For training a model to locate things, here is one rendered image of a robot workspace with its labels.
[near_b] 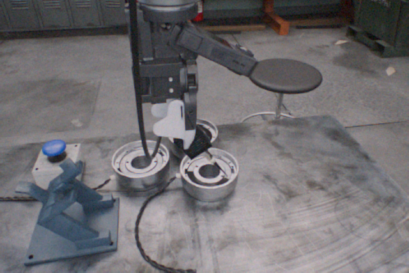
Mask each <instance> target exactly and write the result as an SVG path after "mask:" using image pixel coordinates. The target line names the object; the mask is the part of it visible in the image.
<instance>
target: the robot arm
mask: <svg viewBox="0 0 409 273"><path fill-rule="evenodd" d="M137 1H138V2H139V3H137V29H138V46H139V71H140V83H141V93H142V103H143V104H145V103H151V104H155V105H154V106H153V107H152V108H151V113H152V115H154V116H156V117H159V118H163V119H161V121H158V122H156V123H155V124H154V126H153V132H154V133H155V134H156V135H157V136H164V137H175V138H181V139H183V145H184V149H187V148H189V146H190V145H191V144H192V141H193V140H194V136H195V133H196V121H197V97H196V93H198V72H197V63H196V59H197V57H198V55H200V56H202V57H205V58H207V59H208V60H210V61H213V62H215V63H217V64H219V65H222V66H224V67H226V68H227V69H228V70H229V71H231V72H233V73H235V74H237V75H244V76H246V77H250V76H251V75H252V73H253V72H254V69H255V68H256V66H257V65H258V64H259V62H257V60H256V58H255V57H254V54H253V53H252V52H251V50H249V49H248V48H246V47H243V46H241V45H238V44H236V45H234V44H232V43H230V42H227V40H225V39H223V38H221V37H218V36H216V35H214V34H212V33H209V32H208V31H207V30H205V29H203V28H201V27H198V26H196V25H194V24H192V23H190V22H189V21H188V20H191V19H194V18H196V17H197V15H198V2H197V0H137ZM125 17H126V22H127V26H128V37H129V42H130V53H131V56H130V58H131V69H132V75H133V80H134V69H133V59H132V49H131V37H130V14H129V3H125ZM163 22H164V24H165V26H163V25H161V24H163ZM150 87H151V93H150ZM148 93H149V94H148Z"/></svg>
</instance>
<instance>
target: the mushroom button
mask: <svg viewBox="0 0 409 273"><path fill-rule="evenodd" d="M65 150H66V143H65V142H64V141H62V140H58V139H57V140H52V141H49V142H47V143H45V144H44V145H43V148H42V152H43V154H44V155H46V156H47V157H48V156H53V157H54V158H58V157H59V156H60V153H62V152H64V151H65Z"/></svg>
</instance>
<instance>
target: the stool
mask: <svg viewBox="0 0 409 273"><path fill-rule="evenodd" d="M258 62H259V64H258V65H257V66H256V68H255V69H254V72H253V73H252V75H251V76H250V77H249V79H250V80H251V82H252V83H253V84H255V85H256V86H258V87H259V88H263V89H264V90H266V91H270V92H273V93H278V97H277V102H276V107H275V112H274V113H273V112H263V113H255V114H252V115H248V116H246V117H245V118H243V119H242V120H241V121H240V122H239V123H243V122H244V121H246V119H248V118H252V117H253V116H259V115H261V117H262V118H263V121H266V120H267V118H266V117H265V115H264V114H272V115H274V117H273V118H272V120H273V119H281V116H284V117H288V118H294V117H293V116H290V115H288V114H282V113H281V109H282V102H283V97H284V94H289V95H294V94H302V93H308V92H310V91H312V90H315V89H316V88H317V87H318V86H319V85H321V84H322V80H323V78H322V74H321V72H320V71H319V70H318V69H316V68H314V67H313V66H311V65H308V64H306V63H305V62H303V61H298V60H294V59H284V58H272V59H263V60H260V61H258Z"/></svg>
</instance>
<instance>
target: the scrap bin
mask: <svg viewBox="0 0 409 273"><path fill-rule="evenodd" d="M346 37H347V38H349V40H352V41H353V42H363V43H366V44H367V45H369V46H370V47H371V51H370V52H372V53H373V54H376V55H377V56H378V57H380V58H382V59H384V58H393V57H403V56H409V0H354V26H348V28H347V32H346Z"/></svg>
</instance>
